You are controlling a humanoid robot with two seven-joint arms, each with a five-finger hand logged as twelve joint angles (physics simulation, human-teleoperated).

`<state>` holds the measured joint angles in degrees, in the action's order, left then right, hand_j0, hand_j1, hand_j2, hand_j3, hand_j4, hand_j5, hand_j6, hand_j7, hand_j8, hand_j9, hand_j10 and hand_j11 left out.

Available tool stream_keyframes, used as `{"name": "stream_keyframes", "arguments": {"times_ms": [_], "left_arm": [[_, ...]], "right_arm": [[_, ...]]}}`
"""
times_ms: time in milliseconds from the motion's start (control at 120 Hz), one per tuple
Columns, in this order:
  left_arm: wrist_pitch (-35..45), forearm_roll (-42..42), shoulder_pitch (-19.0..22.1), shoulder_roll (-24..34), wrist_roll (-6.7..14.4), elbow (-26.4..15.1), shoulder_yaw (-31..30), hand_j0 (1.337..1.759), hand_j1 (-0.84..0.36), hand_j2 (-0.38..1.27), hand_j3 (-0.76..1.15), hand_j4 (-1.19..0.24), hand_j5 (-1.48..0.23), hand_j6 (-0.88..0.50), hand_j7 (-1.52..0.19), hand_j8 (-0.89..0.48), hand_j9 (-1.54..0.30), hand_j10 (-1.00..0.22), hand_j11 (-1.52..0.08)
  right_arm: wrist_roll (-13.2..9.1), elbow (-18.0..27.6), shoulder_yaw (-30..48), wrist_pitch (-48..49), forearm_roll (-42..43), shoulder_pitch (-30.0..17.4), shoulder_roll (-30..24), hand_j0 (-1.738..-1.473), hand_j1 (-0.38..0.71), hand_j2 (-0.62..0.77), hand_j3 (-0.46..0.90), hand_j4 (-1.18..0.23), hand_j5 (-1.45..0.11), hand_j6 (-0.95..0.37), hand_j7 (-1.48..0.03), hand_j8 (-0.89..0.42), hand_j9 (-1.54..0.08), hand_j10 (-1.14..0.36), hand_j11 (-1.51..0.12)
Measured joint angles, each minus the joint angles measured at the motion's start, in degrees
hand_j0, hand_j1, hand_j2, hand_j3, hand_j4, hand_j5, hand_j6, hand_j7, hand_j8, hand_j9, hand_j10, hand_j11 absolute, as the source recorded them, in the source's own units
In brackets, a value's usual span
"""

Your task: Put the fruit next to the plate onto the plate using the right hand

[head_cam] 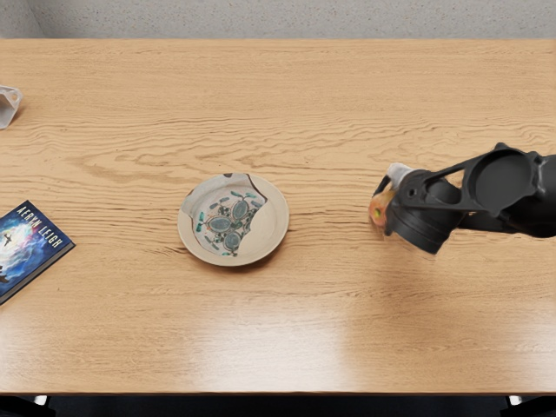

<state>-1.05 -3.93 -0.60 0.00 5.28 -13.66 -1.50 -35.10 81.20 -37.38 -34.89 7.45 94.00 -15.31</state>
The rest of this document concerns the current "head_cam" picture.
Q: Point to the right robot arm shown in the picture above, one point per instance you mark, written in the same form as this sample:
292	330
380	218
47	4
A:
499	191

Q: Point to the red yellow apple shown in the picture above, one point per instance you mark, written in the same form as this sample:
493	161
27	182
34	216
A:
379	208

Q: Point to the blue cover book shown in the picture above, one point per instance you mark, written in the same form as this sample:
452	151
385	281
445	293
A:
26	245

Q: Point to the patterned beige plate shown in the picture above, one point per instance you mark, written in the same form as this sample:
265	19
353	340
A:
233	219

